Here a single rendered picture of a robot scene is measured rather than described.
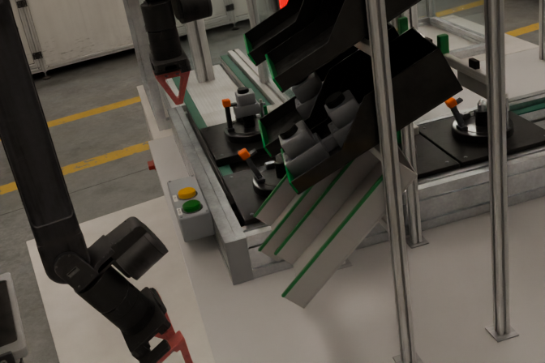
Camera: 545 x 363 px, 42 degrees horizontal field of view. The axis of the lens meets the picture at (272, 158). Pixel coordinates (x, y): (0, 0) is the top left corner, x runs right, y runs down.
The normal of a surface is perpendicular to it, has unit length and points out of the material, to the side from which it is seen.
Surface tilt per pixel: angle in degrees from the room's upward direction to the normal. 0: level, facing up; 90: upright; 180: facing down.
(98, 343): 0
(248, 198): 0
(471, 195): 90
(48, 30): 90
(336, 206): 90
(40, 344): 0
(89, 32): 90
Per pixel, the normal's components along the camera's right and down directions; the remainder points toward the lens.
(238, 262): 0.26, 0.36
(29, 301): -0.15, -0.90
